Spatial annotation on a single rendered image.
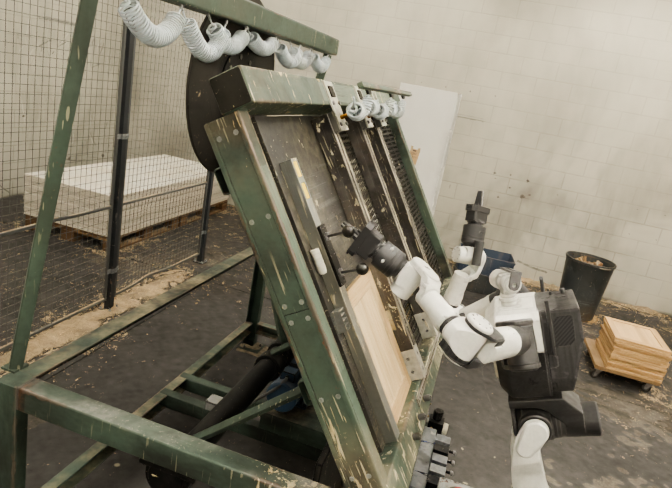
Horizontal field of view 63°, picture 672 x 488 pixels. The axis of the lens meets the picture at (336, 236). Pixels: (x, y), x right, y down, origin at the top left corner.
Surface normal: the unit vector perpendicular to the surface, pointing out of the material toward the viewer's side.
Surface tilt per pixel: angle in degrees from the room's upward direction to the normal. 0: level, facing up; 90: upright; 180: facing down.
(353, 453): 90
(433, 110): 90
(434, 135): 90
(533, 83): 90
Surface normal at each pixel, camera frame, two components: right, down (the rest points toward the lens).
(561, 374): -0.28, 0.23
